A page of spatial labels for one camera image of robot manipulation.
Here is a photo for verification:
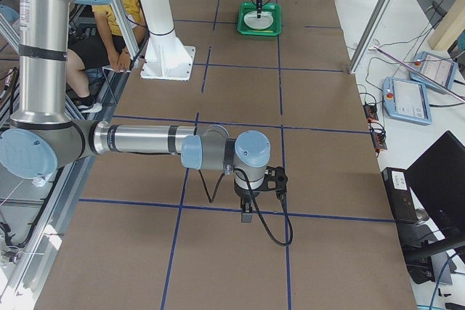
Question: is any white round plate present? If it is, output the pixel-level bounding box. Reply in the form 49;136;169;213
243;11;274;30

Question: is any green plastic tray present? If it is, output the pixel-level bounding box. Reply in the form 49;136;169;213
237;2;282;36

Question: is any person in yellow shirt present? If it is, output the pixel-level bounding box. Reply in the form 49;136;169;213
66;0;147;115

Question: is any orange black electronics board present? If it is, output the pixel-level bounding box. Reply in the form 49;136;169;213
363;103;379;122

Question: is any black desktop computer box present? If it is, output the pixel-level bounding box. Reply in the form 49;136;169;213
381;167;418;224

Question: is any near blue teach pendant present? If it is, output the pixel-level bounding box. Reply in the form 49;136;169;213
382;77;432;125

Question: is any blue teach pendant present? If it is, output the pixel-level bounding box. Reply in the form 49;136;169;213
382;77;432;125
412;51;458;90

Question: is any grey office chair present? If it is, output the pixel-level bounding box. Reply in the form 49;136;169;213
428;0;456;28

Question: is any far blue teach pendant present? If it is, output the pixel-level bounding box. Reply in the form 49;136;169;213
412;51;458;90

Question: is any wooden beam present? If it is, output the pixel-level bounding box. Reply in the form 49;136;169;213
428;0;464;51

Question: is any black monitor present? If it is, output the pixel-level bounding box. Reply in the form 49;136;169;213
406;131;464;237

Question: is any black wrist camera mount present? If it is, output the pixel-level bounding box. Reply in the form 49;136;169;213
263;166;288;195

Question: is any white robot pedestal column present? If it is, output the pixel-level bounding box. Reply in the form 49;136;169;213
140;0;195;81

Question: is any aluminium frame post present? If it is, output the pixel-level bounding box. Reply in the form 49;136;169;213
348;0;392;74

